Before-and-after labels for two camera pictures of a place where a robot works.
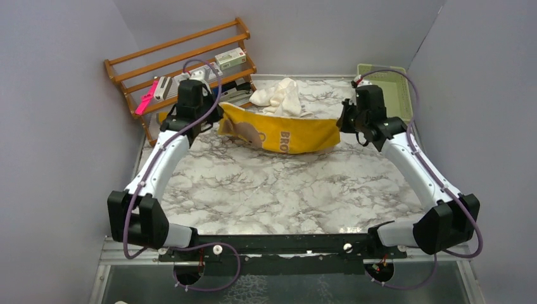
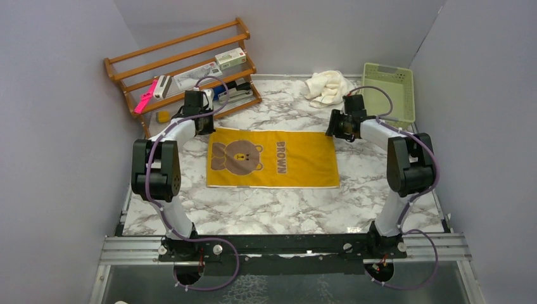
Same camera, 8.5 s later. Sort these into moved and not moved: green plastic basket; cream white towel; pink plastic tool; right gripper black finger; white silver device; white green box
Moved: right gripper black finger; cream white towel
Not moved: white green box; green plastic basket; white silver device; pink plastic tool
